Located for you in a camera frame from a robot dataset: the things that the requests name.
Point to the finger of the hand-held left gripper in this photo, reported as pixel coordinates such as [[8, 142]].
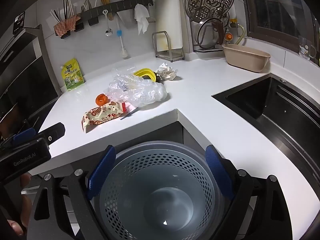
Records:
[[23, 133], [53, 131]]

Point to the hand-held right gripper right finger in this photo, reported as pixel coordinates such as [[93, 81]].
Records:
[[217, 170]]

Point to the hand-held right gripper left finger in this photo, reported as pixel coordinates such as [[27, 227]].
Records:
[[101, 172]]

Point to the printed snack wrapper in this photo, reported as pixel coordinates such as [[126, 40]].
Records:
[[102, 115]]

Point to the orange fruit peel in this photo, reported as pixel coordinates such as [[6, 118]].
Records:
[[101, 99]]

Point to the grey perforated waste basket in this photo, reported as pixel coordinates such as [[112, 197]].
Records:
[[162, 205]]

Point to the clear plastic bag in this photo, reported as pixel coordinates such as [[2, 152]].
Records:
[[140, 92]]

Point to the yellow bowl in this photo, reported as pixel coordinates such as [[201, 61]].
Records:
[[145, 73]]

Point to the white paper ball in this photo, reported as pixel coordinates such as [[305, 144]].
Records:
[[166, 72]]

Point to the person's left hand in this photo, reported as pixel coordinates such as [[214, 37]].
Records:
[[17, 227]]

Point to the black range hood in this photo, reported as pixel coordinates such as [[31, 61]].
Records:
[[25, 80]]

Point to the green seasoning pouch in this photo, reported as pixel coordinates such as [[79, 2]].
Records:
[[72, 76]]

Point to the black kitchen sink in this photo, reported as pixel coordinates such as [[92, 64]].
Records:
[[275, 110]]

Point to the black utensil holder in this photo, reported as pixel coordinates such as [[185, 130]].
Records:
[[64, 33], [92, 21], [79, 27]]

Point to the pink patterned dishcloth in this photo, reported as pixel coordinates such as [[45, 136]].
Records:
[[65, 26]]

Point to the black cloth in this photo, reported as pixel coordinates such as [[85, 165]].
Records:
[[158, 78]]

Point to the metal spoon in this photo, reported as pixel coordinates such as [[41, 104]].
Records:
[[108, 32]]

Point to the beige plastic basin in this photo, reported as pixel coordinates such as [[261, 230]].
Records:
[[245, 60]]

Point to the black lid rack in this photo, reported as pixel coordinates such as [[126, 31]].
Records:
[[200, 50]]

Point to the bundle of chopsticks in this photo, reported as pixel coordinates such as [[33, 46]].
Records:
[[64, 10]]

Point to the metal cutting board rack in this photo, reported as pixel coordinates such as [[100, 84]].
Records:
[[170, 55]]

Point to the orange round knob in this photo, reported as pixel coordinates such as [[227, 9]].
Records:
[[228, 36]]

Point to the glass pot lid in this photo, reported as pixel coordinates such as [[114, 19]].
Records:
[[217, 30]]

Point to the white hanging cloth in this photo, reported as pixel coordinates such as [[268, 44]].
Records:
[[142, 17]]

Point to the yellow gas valve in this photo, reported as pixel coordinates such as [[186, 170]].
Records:
[[233, 21]]

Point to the printed glass cup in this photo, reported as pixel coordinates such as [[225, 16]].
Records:
[[305, 47]]

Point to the white cutting board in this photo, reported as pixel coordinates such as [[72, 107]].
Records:
[[170, 17]]

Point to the perforated metal steamer tray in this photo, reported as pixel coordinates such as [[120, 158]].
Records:
[[207, 0]]

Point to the small black wall device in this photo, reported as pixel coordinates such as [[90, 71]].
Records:
[[18, 22]]

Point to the dark wall rail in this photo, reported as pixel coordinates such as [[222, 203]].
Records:
[[120, 6]]

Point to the dark window frame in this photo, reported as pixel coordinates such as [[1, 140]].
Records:
[[275, 10]]

